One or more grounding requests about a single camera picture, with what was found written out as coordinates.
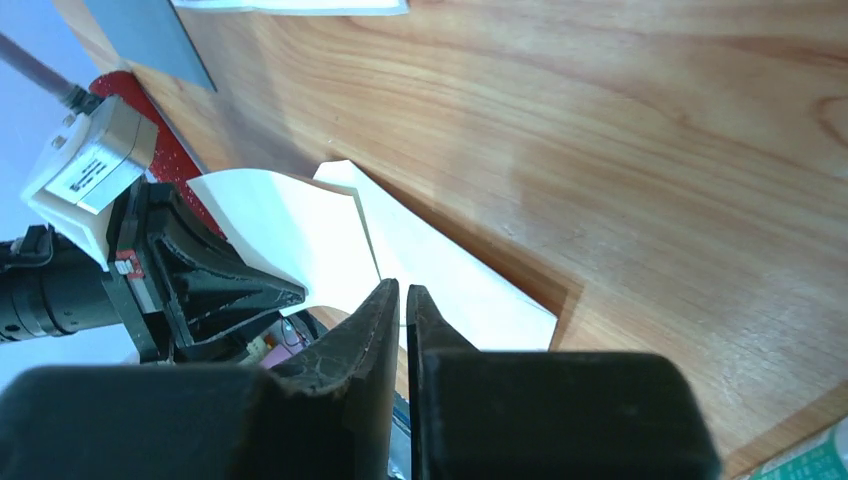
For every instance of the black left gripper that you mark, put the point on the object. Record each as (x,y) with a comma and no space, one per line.
(174,283)

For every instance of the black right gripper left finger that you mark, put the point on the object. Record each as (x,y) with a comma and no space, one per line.
(323,414)

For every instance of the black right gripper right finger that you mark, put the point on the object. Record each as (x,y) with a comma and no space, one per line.
(547,415)

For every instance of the cream pink envelope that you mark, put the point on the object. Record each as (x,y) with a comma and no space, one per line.
(479,303)

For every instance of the cream letter paper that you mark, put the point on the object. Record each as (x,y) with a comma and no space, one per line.
(294,230)

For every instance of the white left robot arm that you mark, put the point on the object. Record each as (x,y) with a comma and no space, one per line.
(51,288)

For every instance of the grey envelope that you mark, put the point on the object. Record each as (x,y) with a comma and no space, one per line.
(150,33)

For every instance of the red microphone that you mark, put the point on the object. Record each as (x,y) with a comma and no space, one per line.
(171,162)

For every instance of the green white chessboard mat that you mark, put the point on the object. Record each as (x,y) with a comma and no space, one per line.
(823,456)

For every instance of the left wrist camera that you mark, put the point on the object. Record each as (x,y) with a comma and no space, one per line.
(84,166)

